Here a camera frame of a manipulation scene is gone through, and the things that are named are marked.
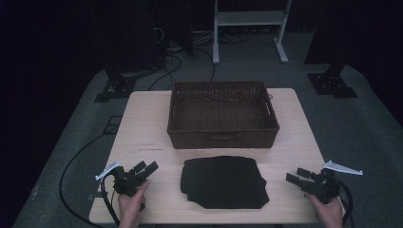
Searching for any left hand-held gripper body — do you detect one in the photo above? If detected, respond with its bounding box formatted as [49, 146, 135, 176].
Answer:
[94, 160, 149, 198]

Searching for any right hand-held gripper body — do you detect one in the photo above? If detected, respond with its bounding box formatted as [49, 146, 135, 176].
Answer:
[303, 160, 364, 205]

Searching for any black cloth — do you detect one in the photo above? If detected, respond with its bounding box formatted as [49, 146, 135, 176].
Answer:
[180, 155, 270, 210]

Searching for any brown wicker basket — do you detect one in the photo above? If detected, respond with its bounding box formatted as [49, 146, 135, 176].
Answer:
[166, 81, 280, 150]

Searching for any person's left hand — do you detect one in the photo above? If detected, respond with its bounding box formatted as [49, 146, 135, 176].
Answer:
[118, 180, 150, 228]

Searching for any person's right hand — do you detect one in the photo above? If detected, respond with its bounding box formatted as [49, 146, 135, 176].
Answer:
[304, 192, 344, 228]

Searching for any black stand base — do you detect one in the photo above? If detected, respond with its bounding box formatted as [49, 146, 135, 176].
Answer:
[93, 67, 138, 104]
[307, 63, 359, 99]

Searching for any white metal stand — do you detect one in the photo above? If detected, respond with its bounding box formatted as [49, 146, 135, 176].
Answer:
[212, 0, 293, 66]

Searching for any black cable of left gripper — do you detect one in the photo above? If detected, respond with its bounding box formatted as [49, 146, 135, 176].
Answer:
[100, 173, 122, 228]

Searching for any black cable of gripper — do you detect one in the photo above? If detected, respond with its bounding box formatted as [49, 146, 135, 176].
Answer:
[100, 173, 122, 228]
[332, 176, 355, 228]

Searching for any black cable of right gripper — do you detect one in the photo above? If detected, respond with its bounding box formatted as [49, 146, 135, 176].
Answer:
[332, 176, 355, 228]

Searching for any black floor cable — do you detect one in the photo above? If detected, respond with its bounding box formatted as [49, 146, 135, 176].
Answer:
[59, 132, 108, 228]

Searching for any bundle of floor cables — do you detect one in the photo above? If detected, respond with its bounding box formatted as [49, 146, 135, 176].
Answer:
[147, 27, 251, 92]

